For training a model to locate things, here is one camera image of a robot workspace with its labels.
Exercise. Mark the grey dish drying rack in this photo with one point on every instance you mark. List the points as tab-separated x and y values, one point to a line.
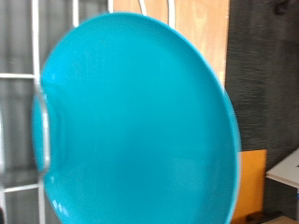
15	40

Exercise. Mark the white board panel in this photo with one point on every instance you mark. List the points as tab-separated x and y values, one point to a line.
286	169

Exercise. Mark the blue plate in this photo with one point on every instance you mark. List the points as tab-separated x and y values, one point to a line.
140	124

